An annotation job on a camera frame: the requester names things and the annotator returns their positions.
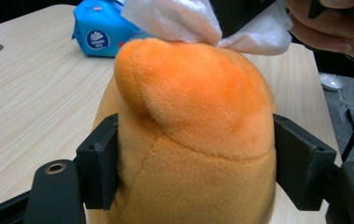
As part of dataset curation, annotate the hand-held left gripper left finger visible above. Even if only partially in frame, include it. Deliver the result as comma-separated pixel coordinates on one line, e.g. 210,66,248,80
76,113,120,212

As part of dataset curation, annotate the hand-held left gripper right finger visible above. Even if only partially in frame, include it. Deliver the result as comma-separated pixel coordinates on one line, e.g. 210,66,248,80
272,113,338,213

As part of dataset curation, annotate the white wet wipe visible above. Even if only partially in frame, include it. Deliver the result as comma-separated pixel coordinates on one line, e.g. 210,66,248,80
120,0,294,57

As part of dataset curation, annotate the orange plush toy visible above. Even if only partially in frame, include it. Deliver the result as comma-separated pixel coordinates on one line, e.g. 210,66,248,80
85,37,279,224

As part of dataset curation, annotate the blue wet wipes pack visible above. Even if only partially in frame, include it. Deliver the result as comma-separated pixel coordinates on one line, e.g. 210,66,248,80
71,0,154,59

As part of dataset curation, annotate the white round disc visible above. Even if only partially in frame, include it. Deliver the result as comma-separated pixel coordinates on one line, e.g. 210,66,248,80
319,72,347,92

